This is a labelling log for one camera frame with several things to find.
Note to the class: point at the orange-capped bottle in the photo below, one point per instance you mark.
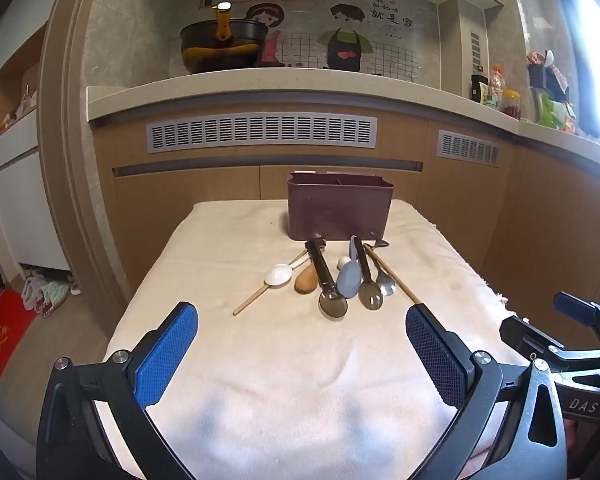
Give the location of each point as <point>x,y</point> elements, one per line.
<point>495,87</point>

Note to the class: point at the dark sauce bottle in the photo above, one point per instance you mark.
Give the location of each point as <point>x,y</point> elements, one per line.
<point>478,89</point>

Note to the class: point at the wooden chopstick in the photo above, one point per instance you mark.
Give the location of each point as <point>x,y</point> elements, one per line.
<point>402,286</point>
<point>250,301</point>

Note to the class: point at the black storage basket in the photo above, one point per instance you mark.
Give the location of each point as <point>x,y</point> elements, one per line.
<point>547,82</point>

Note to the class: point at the wooden spoon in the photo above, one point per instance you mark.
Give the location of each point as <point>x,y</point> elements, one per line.
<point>307,281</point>

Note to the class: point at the cartoon wall sticker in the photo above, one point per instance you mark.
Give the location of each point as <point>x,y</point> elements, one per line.
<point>345,35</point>

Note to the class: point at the long grey vent grille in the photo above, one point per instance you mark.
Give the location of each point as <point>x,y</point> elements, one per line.
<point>260,132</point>

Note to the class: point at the metal spoon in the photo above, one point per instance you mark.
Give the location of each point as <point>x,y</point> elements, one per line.
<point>386,287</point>

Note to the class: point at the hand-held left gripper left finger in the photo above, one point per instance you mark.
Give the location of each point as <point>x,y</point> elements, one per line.
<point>167,355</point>

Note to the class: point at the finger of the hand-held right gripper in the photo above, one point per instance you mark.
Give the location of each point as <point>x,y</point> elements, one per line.
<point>575,307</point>
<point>527,336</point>

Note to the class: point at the grey-blue plastic spoon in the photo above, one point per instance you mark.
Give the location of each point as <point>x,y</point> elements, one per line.
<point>348,280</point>

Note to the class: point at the white plastic spoon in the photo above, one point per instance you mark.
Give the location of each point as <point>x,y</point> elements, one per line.
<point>278,276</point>

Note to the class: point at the white shelf cabinet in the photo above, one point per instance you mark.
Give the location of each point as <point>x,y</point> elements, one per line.
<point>30,185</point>

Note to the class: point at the purple plastic utensil holder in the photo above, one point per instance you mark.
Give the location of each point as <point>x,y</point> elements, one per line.
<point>337,207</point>

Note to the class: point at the green plastic bag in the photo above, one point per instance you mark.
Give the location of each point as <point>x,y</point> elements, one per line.
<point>550,112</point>

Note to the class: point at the white table cloth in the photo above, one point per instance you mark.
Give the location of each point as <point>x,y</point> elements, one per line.
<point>280,400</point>

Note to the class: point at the wall outlet strip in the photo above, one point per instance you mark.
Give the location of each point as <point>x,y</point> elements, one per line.
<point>475,52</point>

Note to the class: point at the small black shovel spoon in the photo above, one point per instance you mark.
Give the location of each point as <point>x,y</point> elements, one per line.
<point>380,245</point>

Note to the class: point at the red jar with yellow lid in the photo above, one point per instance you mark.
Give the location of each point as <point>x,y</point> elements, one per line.
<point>510,105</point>

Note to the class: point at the plastic bags pile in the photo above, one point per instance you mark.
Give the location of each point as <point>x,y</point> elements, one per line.
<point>47,295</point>

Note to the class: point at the beige stone countertop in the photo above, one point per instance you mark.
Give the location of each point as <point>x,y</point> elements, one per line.
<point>280,90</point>

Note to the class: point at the short grey vent grille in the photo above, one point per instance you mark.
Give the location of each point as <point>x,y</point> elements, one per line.
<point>469,147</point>

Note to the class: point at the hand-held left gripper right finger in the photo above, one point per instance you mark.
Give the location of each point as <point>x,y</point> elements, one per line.
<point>435,360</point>

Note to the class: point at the red floor mat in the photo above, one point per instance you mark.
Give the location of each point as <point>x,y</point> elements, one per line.
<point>2,345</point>

